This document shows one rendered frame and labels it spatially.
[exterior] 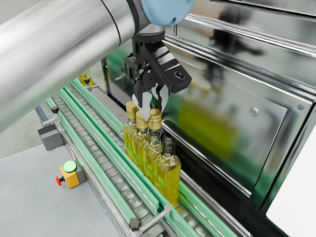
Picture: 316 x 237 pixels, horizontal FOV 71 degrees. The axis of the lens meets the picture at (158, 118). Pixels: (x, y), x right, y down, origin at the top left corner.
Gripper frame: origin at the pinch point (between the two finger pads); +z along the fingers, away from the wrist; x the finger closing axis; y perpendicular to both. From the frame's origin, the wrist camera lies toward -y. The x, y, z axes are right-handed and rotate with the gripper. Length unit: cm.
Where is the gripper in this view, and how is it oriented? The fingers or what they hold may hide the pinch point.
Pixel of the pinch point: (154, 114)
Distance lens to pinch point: 56.1
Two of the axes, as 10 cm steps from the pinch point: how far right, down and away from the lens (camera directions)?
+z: 0.0, 8.0, 6.1
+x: -8.0, 3.6, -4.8
